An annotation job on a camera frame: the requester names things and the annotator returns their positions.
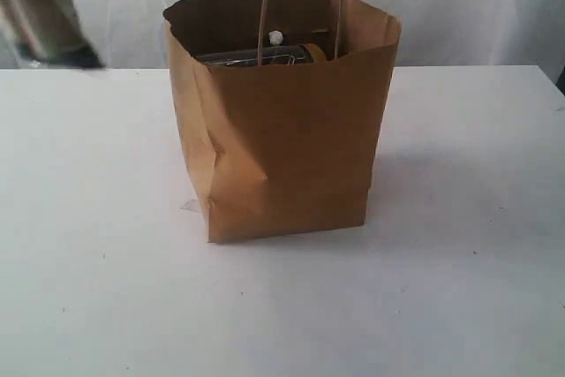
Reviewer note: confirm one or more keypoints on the white crumb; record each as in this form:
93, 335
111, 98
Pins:
276, 38

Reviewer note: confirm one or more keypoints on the clear jar with yellow lid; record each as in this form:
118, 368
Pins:
284, 55

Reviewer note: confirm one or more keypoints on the large brown paper bag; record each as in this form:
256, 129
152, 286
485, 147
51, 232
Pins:
277, 149

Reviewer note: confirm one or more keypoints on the spaghetti packet with Italian flag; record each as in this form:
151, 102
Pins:
47, 34

